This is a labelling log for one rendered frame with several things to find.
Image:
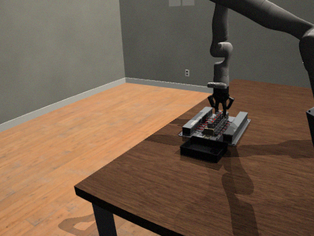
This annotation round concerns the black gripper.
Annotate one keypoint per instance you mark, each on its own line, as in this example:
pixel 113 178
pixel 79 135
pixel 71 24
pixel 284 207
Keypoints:
pixel 220 98

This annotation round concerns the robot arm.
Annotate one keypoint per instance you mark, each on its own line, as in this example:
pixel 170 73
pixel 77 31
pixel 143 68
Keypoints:
pixel 266 14

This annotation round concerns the grey relay panel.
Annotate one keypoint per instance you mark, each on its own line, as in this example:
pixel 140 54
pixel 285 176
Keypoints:
pixel 231 135

